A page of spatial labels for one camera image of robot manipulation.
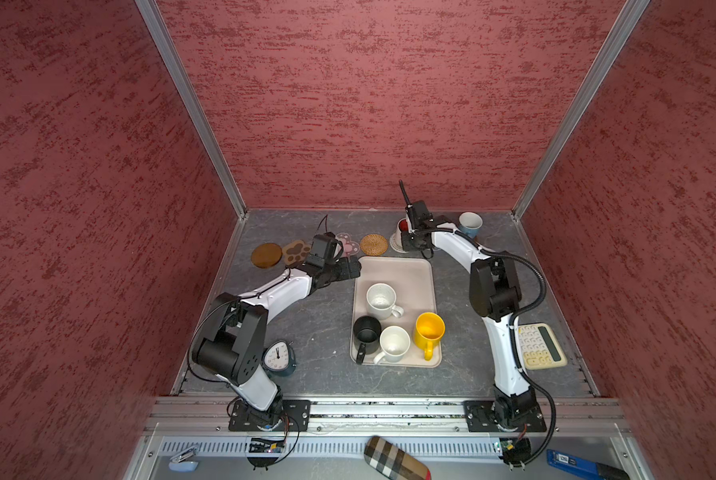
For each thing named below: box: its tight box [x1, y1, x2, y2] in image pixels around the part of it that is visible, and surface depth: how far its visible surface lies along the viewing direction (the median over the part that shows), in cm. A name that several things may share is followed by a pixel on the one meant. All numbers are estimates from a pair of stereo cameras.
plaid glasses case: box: [364, 436, 432, 480], surface depth 67 cm
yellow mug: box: [414, 311, 446, 361], surface depth 83 cm
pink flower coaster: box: [335, 232, 360, 258], surface depth 112 cm
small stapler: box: [168, 446, 199, 473], surface depth 68 cm
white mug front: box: [373, 325, 411, 364], surface depth 81 cm
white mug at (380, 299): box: [366, 282, 404, 321], surface depth 89 cm
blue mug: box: [458, 211, 483, 239], surface depth 106 cm
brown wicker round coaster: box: [360, 234, 389, 256], surface depth 112 cm
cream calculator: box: [518, 323, 568, 370], surface depth 86 cm
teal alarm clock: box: [261, 339, 297, 377], surface depth 81 cm
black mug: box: [353, 316, 382, 365], surface depth 82 cm
